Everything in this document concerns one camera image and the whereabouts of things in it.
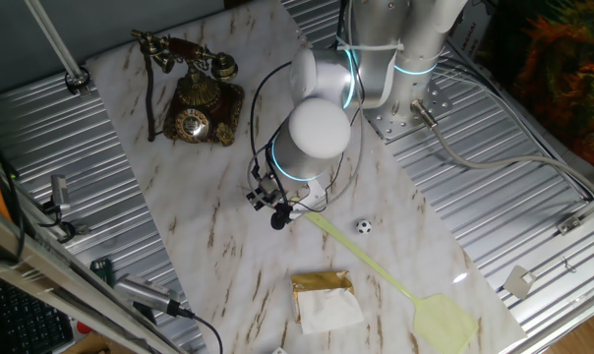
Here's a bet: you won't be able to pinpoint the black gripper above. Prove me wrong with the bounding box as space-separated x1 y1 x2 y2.
246 174 286 213

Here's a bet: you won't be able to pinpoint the vintage brass rotary phone base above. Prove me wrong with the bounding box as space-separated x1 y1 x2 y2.
162 73 246 148

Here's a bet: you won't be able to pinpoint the gold tissue pack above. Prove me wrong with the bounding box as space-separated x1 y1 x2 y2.
290 268 366 336

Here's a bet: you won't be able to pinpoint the green hex key holder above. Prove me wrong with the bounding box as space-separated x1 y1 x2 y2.
89 258 116 289

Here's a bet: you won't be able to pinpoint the yellow-green fly swatter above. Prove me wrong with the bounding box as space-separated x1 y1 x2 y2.
304 210 480 354

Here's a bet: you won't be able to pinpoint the black keyboard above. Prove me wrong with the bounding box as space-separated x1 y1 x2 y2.
0 277 76 354

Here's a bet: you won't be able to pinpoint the white slanted pole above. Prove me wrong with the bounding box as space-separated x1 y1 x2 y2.
24 0 85 83

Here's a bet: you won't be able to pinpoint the white box with red print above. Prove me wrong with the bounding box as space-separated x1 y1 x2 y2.
446 0 498 68

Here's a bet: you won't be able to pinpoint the white square tag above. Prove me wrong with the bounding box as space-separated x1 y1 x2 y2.
502 265 538 301

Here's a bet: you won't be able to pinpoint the colourful patterned cloth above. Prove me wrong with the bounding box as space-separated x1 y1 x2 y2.
478 0 594 178

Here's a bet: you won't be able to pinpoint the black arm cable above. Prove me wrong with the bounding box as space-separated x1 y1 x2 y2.
249 0 365 220

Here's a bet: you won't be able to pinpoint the black camera cable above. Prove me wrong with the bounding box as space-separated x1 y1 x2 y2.
176 307 225 354

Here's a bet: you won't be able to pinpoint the silver ribbed camera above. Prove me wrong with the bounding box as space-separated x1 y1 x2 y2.
113 273 184 319

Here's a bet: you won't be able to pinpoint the dark phone cord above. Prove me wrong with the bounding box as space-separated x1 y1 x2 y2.
143 52 157 144

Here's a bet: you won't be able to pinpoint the small silver camera on mount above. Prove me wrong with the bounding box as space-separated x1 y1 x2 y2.
39 173 77 217

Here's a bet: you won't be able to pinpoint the aluminium frame bar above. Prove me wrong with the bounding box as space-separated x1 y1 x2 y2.
0 199 190 354

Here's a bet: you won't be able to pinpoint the black pole base ring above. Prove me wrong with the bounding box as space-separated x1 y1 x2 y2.
63 66 92 97

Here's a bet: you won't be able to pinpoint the thin white cables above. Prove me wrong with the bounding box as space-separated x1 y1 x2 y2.
437 58 594 196

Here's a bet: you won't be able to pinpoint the thick grey robot cable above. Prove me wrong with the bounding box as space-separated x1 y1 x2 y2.
408 97 594 198

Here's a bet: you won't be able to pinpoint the small metal corner bracket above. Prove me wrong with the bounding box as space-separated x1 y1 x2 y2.
556 214 584 236

